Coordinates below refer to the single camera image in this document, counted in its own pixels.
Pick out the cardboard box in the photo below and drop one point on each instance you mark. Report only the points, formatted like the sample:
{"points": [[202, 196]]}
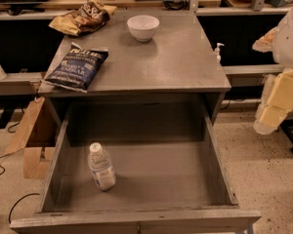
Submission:
{"points": [[36, 137]]}

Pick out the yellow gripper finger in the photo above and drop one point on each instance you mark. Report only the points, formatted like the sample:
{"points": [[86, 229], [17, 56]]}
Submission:
{"points": [[276, 102], [264, 44]]}

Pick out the brown yellow chip bag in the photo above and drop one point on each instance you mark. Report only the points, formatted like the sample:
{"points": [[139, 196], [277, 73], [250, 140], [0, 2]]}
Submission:
{"points": [[87, 19]]}

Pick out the white pump dispenser bottle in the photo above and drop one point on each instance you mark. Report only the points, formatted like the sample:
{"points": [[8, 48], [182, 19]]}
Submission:
{"points": [[217, 52]]}

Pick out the open grey drawer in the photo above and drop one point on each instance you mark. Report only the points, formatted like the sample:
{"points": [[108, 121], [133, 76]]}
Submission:
{"points": [[169, 175]]}

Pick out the grey cabinet counter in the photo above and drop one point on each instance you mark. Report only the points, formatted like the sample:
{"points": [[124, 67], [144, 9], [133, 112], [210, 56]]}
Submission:
{"points": [[178, 59]]}

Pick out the blue chip bag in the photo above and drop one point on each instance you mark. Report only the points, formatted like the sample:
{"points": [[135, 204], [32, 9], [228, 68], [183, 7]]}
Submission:
{"points": [[78, 68]]}

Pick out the white ceramic bowl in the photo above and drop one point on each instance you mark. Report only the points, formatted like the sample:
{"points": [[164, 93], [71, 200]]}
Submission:
{"points": [[143, 27]]}

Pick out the clear plastic water bottle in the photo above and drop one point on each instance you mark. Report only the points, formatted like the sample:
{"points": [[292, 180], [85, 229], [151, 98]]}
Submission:
{"points": [[101, 168]]}

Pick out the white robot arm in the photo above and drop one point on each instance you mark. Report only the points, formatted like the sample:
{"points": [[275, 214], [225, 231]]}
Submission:
{"points": [[282, 45]]}

